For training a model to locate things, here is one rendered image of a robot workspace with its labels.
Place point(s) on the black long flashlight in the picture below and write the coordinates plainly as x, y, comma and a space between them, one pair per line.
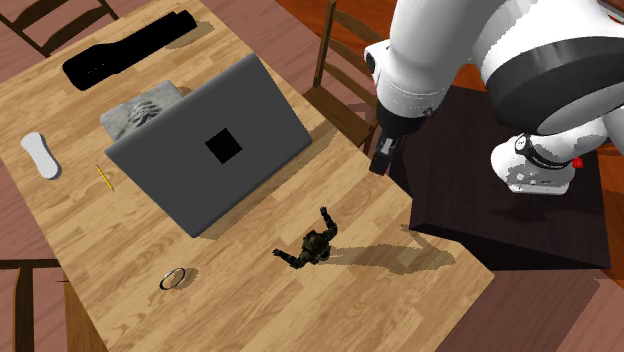
126, 48

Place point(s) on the white oblong remote control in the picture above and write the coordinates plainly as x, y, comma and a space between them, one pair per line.
40, 155

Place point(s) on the light wooden table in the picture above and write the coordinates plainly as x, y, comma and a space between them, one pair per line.
302, 302

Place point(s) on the dark wooden chair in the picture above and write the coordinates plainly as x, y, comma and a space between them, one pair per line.
341, 107
53, 24
24, 307

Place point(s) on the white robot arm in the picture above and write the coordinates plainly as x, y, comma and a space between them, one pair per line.
438, 58

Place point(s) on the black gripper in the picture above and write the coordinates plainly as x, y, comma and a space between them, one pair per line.
388, 139

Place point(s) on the yellow pencil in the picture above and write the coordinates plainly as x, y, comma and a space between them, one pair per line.
104, 177

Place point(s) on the grey laptop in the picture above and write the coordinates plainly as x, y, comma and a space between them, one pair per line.
214, 146

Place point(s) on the dark soldier figure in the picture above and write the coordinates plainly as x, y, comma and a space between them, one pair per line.
312, 244

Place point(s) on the dark brown robot stand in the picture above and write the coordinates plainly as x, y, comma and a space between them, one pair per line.
478, 195

